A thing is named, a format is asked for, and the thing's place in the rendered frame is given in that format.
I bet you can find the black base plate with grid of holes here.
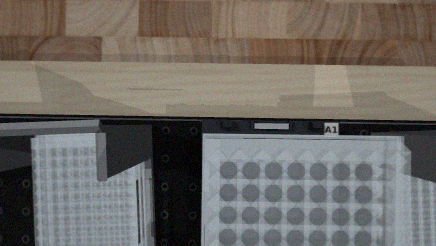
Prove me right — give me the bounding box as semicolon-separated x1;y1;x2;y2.
0;114;436;246

